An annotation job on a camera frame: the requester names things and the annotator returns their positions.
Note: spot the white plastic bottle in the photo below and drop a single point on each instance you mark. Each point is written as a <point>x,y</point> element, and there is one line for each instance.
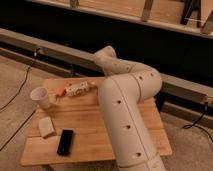
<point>79,88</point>

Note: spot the black smartphone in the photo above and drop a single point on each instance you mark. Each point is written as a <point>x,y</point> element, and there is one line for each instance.
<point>65,142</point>

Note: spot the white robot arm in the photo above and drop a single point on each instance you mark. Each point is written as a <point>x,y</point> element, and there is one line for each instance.
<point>127,84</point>

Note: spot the wooden table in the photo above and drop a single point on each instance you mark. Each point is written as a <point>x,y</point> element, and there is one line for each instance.
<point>80,114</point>

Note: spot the beige sponge block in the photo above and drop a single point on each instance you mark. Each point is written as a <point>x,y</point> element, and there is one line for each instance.
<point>46,127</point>

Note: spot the orange handled tool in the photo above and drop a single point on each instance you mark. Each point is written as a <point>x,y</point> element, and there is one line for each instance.
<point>61,91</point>

